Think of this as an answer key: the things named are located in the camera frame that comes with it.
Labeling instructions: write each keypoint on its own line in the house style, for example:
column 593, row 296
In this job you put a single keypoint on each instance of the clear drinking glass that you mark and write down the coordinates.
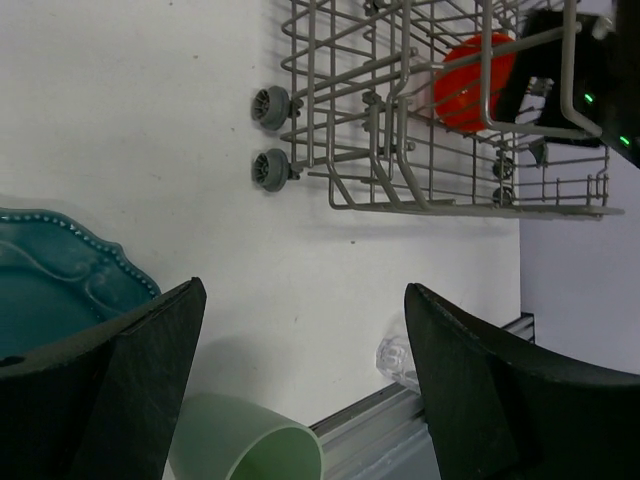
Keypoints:
column 394, row 360

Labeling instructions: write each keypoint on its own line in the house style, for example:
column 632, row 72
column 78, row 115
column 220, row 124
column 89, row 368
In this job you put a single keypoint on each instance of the grey wire dish rack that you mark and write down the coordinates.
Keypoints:
column 359, row 112

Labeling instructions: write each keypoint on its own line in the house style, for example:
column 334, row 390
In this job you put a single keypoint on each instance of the orange plastic bowl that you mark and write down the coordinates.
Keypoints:
column 457, row 93

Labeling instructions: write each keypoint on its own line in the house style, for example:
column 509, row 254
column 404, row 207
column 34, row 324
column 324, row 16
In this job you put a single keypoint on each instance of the teal scalloped plate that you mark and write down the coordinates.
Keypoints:
column 58, row 278

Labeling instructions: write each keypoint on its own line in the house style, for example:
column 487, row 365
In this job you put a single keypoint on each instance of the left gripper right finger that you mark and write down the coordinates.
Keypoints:
column 499, row 407

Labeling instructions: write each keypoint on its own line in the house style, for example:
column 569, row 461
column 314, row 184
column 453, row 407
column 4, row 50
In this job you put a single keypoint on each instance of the aluminium mounting rail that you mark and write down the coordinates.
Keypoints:
column 382, row 436

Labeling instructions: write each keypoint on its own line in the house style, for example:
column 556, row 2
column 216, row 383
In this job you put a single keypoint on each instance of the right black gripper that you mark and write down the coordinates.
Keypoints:
column 593, row 82

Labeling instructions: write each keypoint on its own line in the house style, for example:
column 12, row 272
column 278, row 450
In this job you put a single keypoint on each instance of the light green cup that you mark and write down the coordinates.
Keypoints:
column 224, row 437

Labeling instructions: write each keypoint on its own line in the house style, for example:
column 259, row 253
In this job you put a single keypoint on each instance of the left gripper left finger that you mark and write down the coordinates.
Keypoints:
column 102, row 403

